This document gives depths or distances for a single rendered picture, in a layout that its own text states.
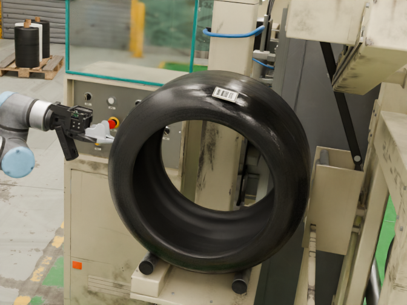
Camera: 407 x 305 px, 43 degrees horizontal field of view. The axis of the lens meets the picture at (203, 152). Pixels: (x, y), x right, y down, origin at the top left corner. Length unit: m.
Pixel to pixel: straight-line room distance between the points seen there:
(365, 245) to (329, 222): 0.15
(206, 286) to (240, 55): 0.74
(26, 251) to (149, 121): 2.15
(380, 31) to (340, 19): 0.12
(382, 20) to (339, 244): 1.00
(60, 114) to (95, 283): 1.22
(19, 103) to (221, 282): 0.84
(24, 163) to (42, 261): 1.81
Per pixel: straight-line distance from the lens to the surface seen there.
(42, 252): 3.37
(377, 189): 1.70
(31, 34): 7.79
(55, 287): 3.05
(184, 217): 1.74
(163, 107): 1.34
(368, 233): 1.76
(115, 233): 2.41
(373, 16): 0.90
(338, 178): 1.66
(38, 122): 1.59
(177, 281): 1.67
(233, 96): 1.31
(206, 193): 1.80
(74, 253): 2.55
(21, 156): 1.51
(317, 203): 1.69
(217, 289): 1.66
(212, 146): 1.73
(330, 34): 1.00
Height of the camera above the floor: 1.75
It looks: 20 degrees down
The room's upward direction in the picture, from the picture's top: 6 degrees clockwise
